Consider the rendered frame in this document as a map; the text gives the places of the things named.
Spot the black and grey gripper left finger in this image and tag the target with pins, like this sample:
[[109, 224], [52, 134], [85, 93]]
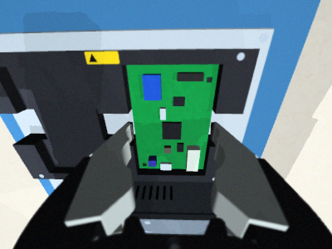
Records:
[[91, 202]]

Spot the green circuit board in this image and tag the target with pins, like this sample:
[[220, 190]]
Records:
[[172, 110]]

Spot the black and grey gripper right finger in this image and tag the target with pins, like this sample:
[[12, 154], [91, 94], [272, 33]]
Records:
[[257, 204]]

